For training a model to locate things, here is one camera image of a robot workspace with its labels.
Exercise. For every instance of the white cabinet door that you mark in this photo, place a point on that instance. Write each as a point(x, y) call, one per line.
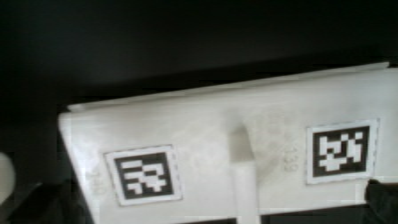
point(235, 151)

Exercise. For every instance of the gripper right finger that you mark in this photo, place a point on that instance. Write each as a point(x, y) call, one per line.
point(381, 212)

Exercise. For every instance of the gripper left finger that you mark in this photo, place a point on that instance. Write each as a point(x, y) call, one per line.
point(47, 204)

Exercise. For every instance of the white U-shaped fence frame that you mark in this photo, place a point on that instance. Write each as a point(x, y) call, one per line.
point(8, 177)

